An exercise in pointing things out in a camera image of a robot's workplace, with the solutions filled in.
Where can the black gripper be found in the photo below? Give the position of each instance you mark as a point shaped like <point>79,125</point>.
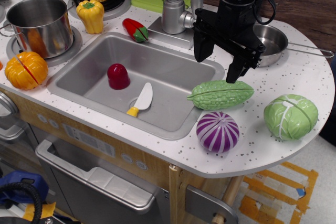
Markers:
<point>230,28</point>

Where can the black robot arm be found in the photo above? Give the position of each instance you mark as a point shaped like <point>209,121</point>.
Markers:
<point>231,28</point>

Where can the green bumpy toy squash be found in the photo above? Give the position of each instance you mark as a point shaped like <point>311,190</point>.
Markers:
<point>219,94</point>

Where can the small steel frying pan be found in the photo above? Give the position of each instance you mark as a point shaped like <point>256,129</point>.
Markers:
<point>276,42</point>

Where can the large steel pot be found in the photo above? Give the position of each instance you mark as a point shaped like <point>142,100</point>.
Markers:
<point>41,26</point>

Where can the silver toy faucet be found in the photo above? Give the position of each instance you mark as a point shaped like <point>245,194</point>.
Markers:
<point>175,25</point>

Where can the purple striped toy onion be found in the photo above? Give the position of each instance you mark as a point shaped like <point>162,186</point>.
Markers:
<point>217,132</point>

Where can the red toy chili pepper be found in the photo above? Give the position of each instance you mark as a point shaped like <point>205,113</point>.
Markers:
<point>136,30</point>

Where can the grey toy sink basin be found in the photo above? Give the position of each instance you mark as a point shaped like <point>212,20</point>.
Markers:
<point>172,74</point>

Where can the green toy cabbage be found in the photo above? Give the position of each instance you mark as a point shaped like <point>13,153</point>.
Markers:
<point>290,117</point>

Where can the dark red toy cup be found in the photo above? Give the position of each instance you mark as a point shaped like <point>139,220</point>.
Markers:
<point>118,77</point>

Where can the yellow toy bell pepper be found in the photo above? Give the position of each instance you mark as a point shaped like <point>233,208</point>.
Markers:
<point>91,13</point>

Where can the silver dishwasher door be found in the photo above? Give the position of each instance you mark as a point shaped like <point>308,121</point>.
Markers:
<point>99,192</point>

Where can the orange toy pumpkin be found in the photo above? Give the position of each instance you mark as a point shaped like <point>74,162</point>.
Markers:
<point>26,70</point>

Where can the white toy knife yellow handle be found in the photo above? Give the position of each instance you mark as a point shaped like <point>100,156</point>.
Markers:
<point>143,101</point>

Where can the silver oven door handle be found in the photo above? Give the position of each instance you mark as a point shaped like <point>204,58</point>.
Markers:
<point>10,128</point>

